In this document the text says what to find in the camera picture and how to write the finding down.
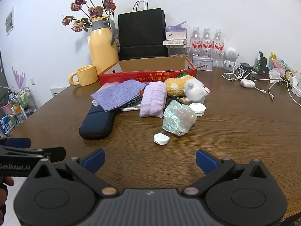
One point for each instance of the navy zip pouch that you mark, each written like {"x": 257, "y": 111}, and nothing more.
{"x": 96, "y": 124}

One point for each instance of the wall picture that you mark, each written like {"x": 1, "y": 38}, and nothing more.
{"x": 9, "y": 21}

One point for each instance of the small white case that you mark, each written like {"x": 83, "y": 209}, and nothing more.
{"x": 161, "y": 138}

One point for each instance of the person's left hand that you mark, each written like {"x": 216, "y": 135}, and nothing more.
{"x": 7, "y": 181}

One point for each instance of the yellow thermos jug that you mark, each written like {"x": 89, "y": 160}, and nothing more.
{"x": 103, "y": 47}

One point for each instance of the wall socket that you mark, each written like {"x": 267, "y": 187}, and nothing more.
{"x": 33, "y": 80}

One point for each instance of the yellow mug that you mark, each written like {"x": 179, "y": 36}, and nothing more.
{"x": 87, "y": 75}

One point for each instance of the dried pink flowers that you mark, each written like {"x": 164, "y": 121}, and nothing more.
{"x": 95, "y": 10}

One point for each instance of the printed tin box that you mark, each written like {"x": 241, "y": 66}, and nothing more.
{"x": 202, "y": 64}

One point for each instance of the red cardboard box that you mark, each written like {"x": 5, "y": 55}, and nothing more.
{"x": 122, "y": 77}

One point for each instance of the plush sheep toy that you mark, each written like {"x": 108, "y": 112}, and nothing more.
{"x": 195, "y": 88}

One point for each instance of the lilac towel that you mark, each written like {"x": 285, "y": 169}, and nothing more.
{"x": 152, "y": 98}

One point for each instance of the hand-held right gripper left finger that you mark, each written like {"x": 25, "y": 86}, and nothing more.
{"x": 95, "y": 160}

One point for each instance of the white threaded jar lid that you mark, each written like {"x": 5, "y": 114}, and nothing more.
{"x": 197, "y": 108}

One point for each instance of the purple wall decal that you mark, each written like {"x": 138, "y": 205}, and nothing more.
{"x": 19, "y": 76}

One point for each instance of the black charger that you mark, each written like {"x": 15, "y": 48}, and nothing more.
{"x": 245, "y": 67}

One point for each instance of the green bottle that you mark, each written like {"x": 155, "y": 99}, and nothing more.
{"x": 258, "y": 62}

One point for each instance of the small white cap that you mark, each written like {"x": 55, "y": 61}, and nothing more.
{"x": 95, "y": 102}

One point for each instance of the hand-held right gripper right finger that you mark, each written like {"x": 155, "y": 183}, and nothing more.
{"x": 205, "y": 161}

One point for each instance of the purple wipes pack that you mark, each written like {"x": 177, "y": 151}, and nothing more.
{"x": 175, "y": 35}

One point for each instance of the white power adapter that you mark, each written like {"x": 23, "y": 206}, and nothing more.
{"x": 296, "y": 87}

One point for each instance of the white plastic bag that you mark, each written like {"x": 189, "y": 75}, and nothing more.
{"x": 275, "y": 74}

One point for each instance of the black paper bag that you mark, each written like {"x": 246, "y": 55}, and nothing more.
{"x": 141, "y": 33}

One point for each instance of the purple knit cloth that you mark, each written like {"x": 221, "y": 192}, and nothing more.
{"x": 115, "y": 94}

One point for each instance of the clear nut container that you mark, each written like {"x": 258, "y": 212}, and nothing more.
{"x": 177, "y": 55}

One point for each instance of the white robot speaker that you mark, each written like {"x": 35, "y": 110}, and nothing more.
{"x": 230, "y": 54}

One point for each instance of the white wall vent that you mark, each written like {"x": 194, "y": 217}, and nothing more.
{"x": 57, "y": 91}

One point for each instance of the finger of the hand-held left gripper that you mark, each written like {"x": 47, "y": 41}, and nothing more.
{"x": 18, "y": 142}
{"x": 54, "y": 153}

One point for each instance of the flat white box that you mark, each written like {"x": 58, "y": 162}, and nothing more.
{"x": 174, "y": 42}

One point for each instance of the black stand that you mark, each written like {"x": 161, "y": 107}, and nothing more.
{"x": 265, "y": 66}

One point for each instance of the pink mesh flower wrap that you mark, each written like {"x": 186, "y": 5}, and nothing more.
{"x": 117, "y": 40}

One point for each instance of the iridescent plastic bag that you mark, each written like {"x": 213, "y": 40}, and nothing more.
{"x": 178, "y": 119}

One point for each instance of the colourful snack packet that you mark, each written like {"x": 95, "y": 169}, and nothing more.
{"x": 281, "y": 63}

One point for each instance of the white earbuds case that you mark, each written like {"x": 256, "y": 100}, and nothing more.
{"x": 247, "y": 83}

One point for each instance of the storage rack with bottles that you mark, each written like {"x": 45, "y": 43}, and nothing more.
{"x": 16, "y": 108}

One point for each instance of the white cloth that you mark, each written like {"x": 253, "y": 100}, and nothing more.
{"x": 129, "y": 109}

